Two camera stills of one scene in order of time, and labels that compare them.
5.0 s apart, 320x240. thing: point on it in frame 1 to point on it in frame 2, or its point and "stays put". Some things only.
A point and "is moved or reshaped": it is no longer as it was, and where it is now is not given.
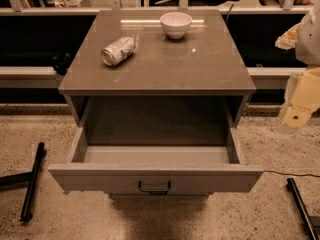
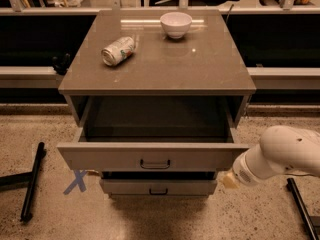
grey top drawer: [112, 170] is moved or reshaped
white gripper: [309, 41] to [242, 171]
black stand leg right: [302, 209] stays put
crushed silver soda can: [118, 52] stays put
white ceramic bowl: [176, 24] stays put
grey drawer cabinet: [155, 98] stays put
